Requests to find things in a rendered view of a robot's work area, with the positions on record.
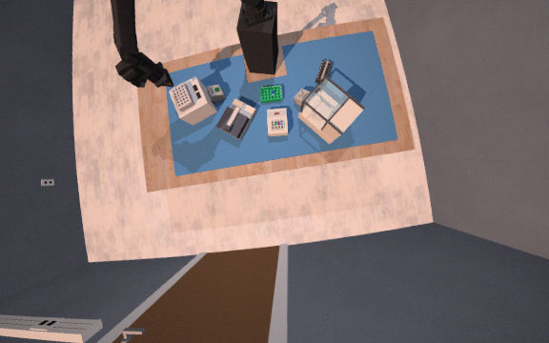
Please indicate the cream block with rows of round holes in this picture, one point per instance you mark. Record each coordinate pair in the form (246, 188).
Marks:
(196, 105)

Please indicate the green tube rack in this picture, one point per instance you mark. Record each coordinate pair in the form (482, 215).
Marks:
(268, 91)

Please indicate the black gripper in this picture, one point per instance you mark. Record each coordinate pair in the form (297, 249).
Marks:
(162, 74)

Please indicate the blue bench mat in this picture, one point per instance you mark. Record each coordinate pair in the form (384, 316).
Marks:
(356, 69)

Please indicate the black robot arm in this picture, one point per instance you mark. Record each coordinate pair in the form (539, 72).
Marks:
(123, 16)

